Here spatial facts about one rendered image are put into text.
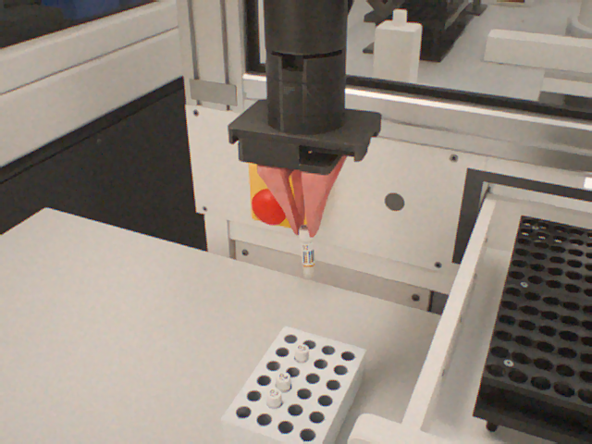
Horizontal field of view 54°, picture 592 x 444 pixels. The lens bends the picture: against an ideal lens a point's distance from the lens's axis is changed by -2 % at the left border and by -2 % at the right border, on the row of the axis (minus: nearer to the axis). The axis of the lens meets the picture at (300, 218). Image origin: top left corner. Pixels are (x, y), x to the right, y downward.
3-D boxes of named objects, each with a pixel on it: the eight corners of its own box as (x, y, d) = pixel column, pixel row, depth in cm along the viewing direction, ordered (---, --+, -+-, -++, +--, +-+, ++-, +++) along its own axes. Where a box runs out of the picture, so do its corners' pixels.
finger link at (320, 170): (274, 204, 52) (269, 105, 48) (351, 217, 50) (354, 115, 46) (241, 244, 47) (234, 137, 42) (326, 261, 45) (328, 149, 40)
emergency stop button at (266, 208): (283, 232, 60) (282, 198, 58) (249, 224, 62) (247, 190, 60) (295, 218, 63) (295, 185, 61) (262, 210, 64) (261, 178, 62)
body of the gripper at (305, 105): (261, 119, 48) (256, 29, 45) (381, 134, 45) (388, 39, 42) (226, 150, 43) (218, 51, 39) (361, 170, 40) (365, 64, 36)
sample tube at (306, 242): (314, 278, 50) (310, 231, 47) (300, 277, 50) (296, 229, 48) (318, 270, 51) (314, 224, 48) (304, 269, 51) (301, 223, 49)
